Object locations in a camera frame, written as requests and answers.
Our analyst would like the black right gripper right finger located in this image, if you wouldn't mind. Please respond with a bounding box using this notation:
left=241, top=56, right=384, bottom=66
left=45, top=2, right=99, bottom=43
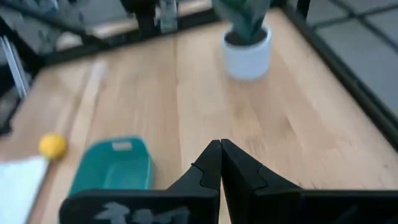
left=220, top=138, right=398, bottom=224

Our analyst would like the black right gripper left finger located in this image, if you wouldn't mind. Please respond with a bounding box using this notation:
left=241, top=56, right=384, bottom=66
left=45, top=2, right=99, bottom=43
left=58, top=139, right=223, bottom=224

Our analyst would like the yellow toy lemon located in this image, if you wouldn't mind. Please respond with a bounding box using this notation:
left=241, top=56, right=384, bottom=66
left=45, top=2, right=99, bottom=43
left=38, top=133, right=68, bottom=161

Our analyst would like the teal plastic tupperware container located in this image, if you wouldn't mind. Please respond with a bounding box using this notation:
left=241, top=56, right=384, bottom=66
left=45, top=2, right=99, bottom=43
left=68, top=136, right=155, bottom=197

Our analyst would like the white round plant pot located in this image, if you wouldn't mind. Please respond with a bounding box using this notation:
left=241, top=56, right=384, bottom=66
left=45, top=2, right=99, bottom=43
left=220, top=24, right=273, bottom=82

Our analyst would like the white folded cloth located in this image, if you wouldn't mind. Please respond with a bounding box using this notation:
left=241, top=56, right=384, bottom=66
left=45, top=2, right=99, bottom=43
left=0, top=155, right=50, bottom=224

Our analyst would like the green snake plant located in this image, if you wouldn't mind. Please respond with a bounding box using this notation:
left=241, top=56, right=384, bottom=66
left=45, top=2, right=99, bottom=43
left=211, top=0, right=272, bottom=46

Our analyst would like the silver metal bar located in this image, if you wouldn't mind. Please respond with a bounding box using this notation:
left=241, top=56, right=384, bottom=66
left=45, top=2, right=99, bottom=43
left=0, top=35, right=30, bottom=100

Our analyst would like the black metal table frame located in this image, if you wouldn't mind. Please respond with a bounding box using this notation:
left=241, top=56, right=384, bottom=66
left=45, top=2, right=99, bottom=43
left=0, top=0, right=398, bottom=154

